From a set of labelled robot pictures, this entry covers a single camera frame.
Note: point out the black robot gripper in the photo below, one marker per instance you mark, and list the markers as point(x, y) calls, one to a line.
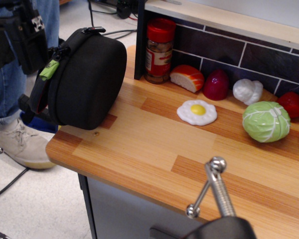
point(22, 36)

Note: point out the black zipper case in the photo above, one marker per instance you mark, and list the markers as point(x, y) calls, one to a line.
point(87, 81)

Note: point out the green zipper pull tab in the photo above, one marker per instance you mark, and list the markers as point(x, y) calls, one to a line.
point(49, 70)

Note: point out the blue jeans leg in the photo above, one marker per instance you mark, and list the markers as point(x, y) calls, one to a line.
point(12, 78)

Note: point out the blue clamp holding case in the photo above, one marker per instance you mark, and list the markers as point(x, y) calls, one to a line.
point(41, 121)

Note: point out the black device on floor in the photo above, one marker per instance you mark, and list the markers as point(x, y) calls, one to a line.
point(127, 7)

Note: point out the beige sneaker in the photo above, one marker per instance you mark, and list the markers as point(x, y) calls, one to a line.
point(24, 145)

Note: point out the red-lidded spice jar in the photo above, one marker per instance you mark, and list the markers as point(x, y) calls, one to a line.
point(160, 39)

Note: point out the toy salmon sushi piece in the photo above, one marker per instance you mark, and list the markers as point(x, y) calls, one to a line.
point(187, 77)

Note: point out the toy fried egg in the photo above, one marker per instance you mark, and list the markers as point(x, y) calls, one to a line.
point(197, 112)

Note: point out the grey cabinet under table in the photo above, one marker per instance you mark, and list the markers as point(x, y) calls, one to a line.
point(117, 214)

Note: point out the toy red onion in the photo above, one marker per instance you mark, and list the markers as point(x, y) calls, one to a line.
point(216, 86)

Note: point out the toy white garlic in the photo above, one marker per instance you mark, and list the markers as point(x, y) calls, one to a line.
point(248, 91)

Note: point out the wooden shelf with tile back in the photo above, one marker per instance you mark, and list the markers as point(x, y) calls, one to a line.
point(209, 39)

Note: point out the toy green cabbage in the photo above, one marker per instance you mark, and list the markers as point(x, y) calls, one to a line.
point(266, 122)

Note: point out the black clamp body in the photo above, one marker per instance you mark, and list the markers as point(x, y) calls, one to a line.
point(224, 228)

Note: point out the metal clamp screw handle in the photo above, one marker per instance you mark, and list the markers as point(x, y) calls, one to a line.
point(214, 168)

